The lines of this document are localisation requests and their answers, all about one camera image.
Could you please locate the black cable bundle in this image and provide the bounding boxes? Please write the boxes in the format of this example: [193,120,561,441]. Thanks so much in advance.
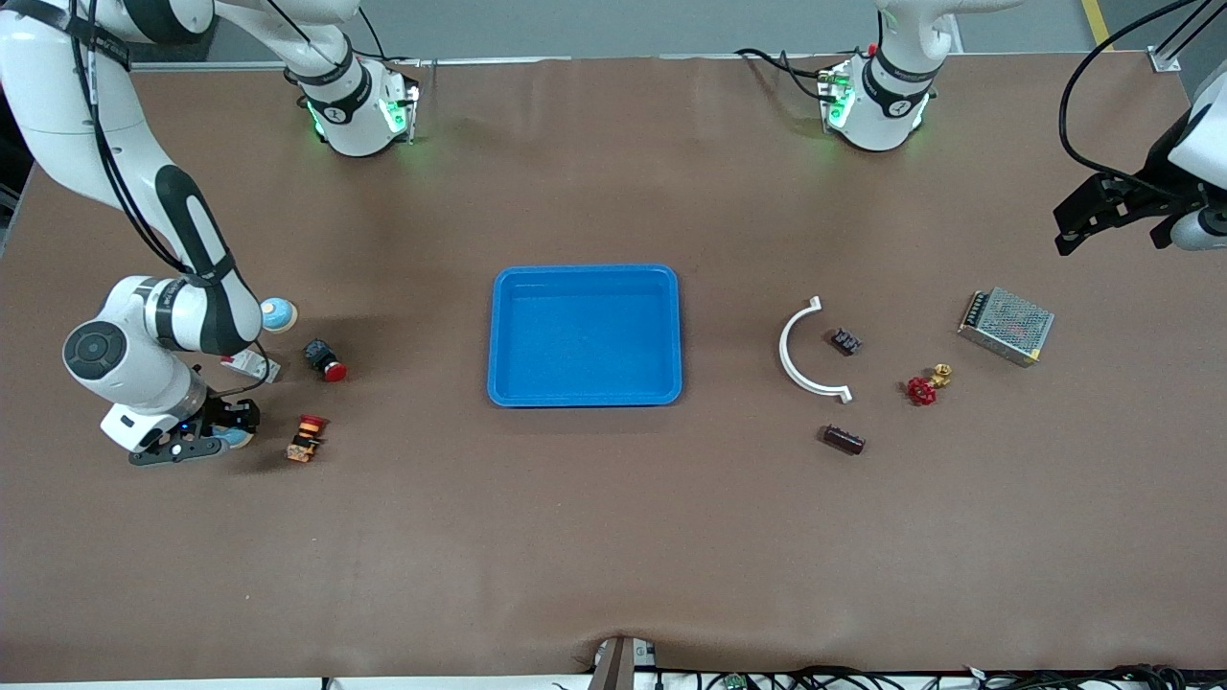
[551,664,1227,690]

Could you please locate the black base cable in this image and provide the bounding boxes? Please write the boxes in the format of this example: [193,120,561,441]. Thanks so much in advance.
[355,10,428,68]
[736,46,835,102]

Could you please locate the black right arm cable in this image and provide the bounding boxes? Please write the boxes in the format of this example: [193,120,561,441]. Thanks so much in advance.
[67,0,274,399]

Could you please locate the blue plastic tray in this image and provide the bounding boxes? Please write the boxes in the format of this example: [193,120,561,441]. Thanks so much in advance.
[487,264,683,408]

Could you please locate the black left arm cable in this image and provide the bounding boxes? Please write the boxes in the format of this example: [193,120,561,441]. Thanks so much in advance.
[1059,0,1199,188]

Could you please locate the aluminium table rail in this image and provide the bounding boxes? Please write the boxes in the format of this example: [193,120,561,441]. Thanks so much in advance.
[129,50,1166,73]

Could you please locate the black right base cable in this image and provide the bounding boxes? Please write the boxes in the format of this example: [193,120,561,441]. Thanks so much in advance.
[355,10,428,68]

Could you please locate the red orange button switch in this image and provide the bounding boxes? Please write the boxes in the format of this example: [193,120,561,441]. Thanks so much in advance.
[285,414,330,463]

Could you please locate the brass valve red handwheel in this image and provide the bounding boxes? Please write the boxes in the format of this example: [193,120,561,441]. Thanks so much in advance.
[907,363,954,406]

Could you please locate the black left base cable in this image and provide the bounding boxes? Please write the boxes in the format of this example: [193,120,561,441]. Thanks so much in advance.
[736,46,835,102]

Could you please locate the aluminium frame corner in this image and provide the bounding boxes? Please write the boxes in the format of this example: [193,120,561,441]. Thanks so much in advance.
[1148,0,1227,74]

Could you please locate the black red push button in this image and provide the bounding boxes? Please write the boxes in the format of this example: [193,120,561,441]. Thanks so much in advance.
[303,338,349,383]

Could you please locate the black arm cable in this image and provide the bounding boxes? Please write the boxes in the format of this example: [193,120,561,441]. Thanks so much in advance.
[67,0,274,399]
[1059,0,1199,188]

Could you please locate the white half-ring pipe clamp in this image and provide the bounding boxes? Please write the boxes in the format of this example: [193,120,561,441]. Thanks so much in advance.
[778,296,853,404]

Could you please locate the brown table mat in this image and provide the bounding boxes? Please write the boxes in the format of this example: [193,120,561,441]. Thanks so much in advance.
[0,50,1227,683]

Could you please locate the metal mesh power supply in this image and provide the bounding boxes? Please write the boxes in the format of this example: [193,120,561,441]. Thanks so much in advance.
[958,287,1055,368]

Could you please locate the white red circuit breaker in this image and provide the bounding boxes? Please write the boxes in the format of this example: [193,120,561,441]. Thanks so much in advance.
[222,350,283,384]

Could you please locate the yellow floor tape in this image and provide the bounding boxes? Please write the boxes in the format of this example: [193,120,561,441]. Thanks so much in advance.
[1081,0,1119,52]

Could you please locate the brown camera mount post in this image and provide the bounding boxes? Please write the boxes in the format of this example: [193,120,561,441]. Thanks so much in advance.
[587,635,659,690]

